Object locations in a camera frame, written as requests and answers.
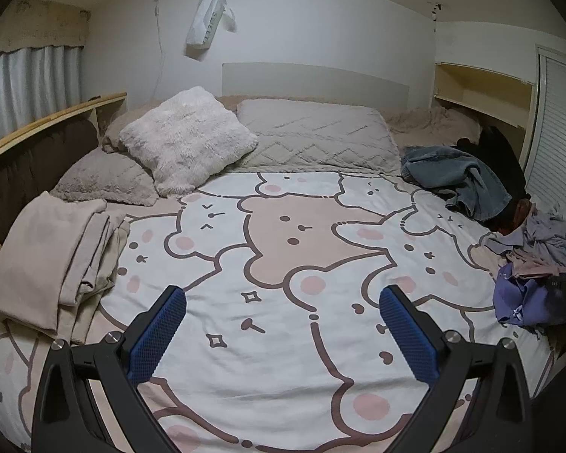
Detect purple clothes pile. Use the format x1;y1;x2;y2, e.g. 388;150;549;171
484;206;566;332

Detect folded beige clothes stack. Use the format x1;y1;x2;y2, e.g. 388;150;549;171
0;192;131;345

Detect white louvered door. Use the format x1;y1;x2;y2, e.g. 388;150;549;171
526;47;566;212

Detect bear pattern bed sheet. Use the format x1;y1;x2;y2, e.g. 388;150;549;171
0;172;554;452

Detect beige blanket at headboard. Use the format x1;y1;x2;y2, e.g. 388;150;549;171
382;106;481;147

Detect beige quilted left pillow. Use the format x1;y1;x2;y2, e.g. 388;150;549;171
51;147;159;206

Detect brown blanket in shelf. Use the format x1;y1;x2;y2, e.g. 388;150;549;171
0;116;99;242

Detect wooden bedside shelf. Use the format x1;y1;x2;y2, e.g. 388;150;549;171
0;92;126;250

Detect fluffy white square pillow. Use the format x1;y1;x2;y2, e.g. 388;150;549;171
118;86;257;197

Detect beige quilted large pillow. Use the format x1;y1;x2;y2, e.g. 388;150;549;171
235;98;401;175

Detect grey window curtain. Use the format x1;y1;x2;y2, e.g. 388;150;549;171
0;46;82;139

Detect white headboard panel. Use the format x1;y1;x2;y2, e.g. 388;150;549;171
221;62;409;109

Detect beige curtain valance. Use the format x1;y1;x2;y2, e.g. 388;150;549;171
0;0;92;54

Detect black garment by wall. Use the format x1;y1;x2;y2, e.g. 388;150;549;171
456;125;532;235

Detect right wooden wall shelf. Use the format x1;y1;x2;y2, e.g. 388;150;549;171
434;62;538;169

